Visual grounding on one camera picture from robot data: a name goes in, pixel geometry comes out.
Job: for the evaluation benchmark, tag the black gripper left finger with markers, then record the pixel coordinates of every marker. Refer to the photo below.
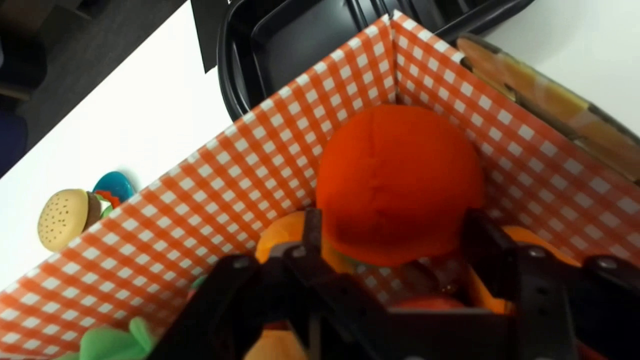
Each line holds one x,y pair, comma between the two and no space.
266,300

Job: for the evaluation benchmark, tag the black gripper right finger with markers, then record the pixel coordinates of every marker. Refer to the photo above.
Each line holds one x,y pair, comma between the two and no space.
560,307

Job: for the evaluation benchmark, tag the orange round plush toy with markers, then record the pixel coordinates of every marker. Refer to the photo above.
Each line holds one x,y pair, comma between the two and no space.
400,181

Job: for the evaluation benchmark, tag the yellow orange plush toy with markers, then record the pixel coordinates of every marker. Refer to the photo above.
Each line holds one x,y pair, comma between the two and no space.
282,232

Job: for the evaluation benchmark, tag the orange white checkered box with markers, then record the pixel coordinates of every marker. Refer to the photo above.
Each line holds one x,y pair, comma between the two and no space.
232,193

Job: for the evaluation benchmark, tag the green plush toy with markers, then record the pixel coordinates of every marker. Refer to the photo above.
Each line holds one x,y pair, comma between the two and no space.
110,342

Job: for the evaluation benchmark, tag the blue plastic toy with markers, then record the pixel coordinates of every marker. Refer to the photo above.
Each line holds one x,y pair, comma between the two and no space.
114,184

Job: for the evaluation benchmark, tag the toy hamburger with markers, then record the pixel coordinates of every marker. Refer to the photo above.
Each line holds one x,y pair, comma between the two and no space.
65,219

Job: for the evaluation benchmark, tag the black plastic tray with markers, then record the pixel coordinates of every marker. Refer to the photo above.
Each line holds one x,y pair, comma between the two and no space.
300,41

